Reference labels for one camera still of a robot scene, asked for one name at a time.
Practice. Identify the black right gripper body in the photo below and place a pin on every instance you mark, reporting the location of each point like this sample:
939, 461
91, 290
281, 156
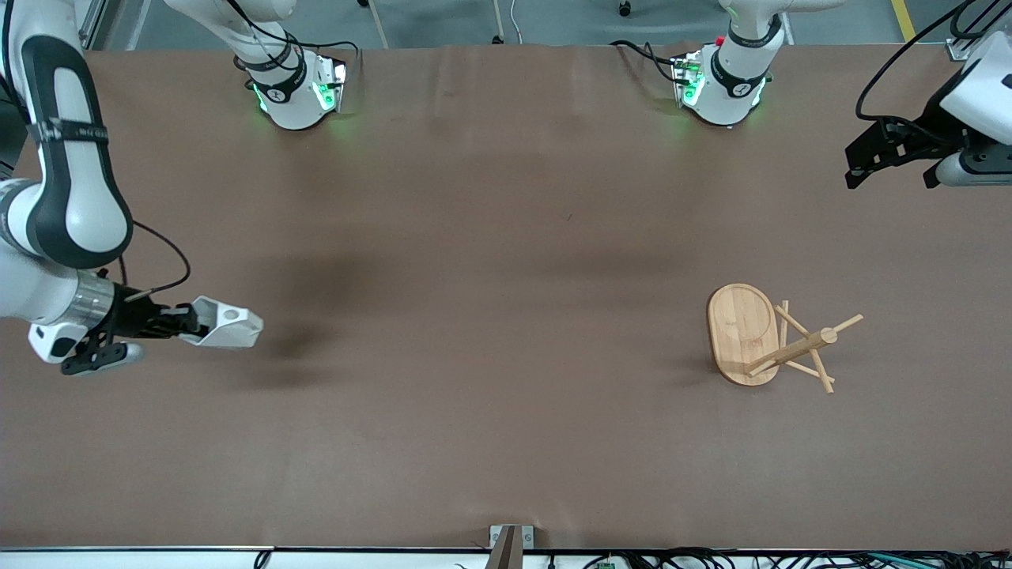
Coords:
133, 318

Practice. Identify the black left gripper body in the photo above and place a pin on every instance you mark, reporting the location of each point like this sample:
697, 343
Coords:
931, 126

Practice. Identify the white faceted geometric cup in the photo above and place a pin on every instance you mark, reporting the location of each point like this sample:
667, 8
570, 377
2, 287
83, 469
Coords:
229, 328

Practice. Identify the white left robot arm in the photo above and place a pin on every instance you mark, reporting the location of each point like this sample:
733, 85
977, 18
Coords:
731, 87

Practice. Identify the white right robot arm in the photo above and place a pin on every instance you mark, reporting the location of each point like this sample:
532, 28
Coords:
71, 182

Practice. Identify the wooden cup rack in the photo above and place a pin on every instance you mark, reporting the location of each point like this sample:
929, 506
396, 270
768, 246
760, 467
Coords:
743, 332

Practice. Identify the grey metal table leg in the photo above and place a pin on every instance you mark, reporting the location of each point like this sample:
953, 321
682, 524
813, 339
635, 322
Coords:
378, 24

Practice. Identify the metal corner bracket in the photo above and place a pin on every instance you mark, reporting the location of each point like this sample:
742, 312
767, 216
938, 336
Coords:
959, 49

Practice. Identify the aluminium frame profile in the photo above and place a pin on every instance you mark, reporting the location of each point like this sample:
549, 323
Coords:
91, 20

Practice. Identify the brown camera pole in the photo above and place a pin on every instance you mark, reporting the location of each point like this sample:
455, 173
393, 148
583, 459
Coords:
504, 553

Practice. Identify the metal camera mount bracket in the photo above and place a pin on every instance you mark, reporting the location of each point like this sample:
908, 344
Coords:
528, 537

